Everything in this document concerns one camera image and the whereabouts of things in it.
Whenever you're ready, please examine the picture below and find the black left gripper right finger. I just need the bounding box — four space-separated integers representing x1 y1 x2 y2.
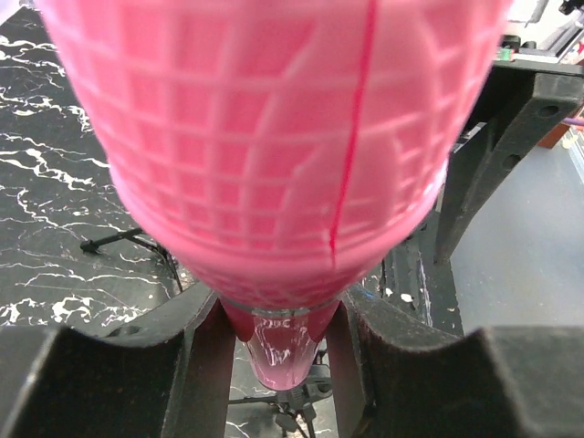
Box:
327 291 583 437

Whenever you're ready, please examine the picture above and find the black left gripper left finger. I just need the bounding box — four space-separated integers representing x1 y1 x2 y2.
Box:
1 284 235 437

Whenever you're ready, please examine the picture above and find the black tripod mic stand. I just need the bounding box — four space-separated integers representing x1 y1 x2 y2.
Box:
79 227 332 437

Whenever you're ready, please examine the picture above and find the pink toy microphone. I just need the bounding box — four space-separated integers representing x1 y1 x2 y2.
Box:
38 1 510 391

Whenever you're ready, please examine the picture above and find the aluminium rail frame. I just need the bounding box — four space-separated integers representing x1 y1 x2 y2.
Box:
495 0 583 65

